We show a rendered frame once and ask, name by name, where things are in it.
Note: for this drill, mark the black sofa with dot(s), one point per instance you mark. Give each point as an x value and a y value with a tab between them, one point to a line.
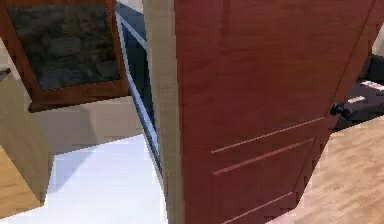
366	96

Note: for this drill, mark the red-brown wooden room door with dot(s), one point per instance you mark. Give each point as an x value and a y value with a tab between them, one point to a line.
253	100

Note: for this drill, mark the light wooden cabinet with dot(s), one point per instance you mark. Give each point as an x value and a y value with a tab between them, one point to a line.
20	140

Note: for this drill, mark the brown framed dark picture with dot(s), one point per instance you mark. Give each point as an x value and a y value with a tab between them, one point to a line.
66	46

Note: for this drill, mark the white and red book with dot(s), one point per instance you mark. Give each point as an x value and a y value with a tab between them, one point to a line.
372	85

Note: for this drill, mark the beige remote control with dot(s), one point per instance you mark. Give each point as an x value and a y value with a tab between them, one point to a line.
356	99

